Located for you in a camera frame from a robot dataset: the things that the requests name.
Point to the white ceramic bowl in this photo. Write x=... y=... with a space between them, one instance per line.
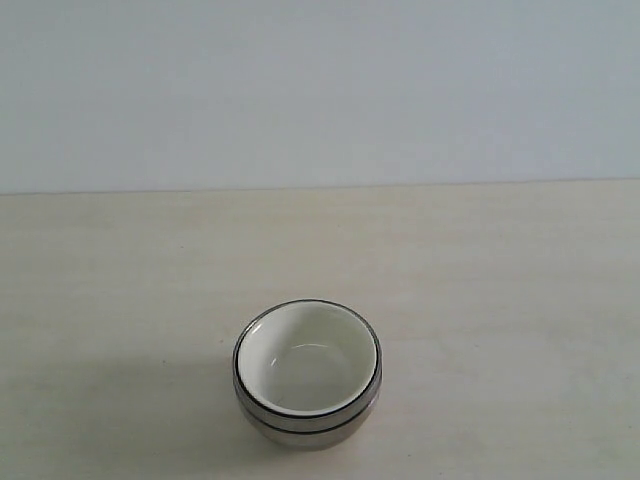
x=310 y=365

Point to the ribbed steel bowl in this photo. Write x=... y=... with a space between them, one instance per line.
x=240 y=385

